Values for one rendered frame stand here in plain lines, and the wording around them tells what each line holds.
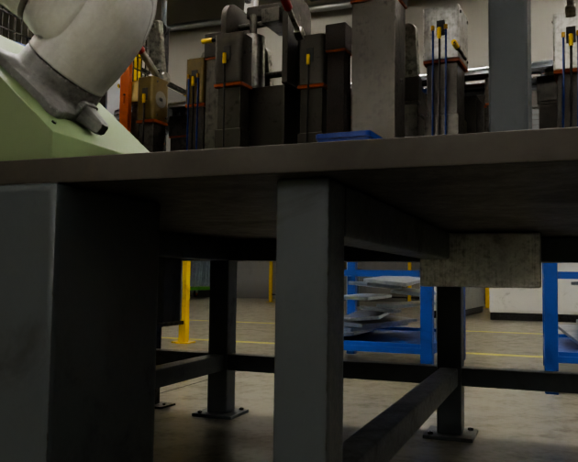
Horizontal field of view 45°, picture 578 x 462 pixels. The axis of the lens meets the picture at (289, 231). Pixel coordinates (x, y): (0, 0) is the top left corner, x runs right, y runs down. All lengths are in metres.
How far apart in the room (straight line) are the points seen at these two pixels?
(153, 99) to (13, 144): 0.76
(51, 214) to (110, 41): 0.33
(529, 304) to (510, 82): 8.24
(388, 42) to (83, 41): 0.59
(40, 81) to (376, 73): 0.64
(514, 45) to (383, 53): 0.25
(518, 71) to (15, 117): 0.88
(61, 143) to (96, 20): 0.22
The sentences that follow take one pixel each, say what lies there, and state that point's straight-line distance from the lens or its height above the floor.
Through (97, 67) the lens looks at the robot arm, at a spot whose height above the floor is 0.88.
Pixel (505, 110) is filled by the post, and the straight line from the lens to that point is 1.35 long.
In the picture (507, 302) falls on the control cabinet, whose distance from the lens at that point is 9.54.
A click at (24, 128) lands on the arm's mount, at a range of 1.19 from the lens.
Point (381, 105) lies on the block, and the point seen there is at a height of 0.86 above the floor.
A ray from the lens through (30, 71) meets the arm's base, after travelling 1.28.
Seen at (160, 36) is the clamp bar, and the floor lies 1.17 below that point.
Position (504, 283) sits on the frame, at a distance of 2.07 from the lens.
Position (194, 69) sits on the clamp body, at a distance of 1.81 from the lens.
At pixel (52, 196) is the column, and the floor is 0.64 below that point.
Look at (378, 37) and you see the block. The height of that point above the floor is 1.00.
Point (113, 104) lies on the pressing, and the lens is 2.24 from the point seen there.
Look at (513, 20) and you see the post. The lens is 1.40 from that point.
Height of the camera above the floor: 0.52
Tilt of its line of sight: 4 degrees up
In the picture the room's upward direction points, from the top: 1 degrees clockwise
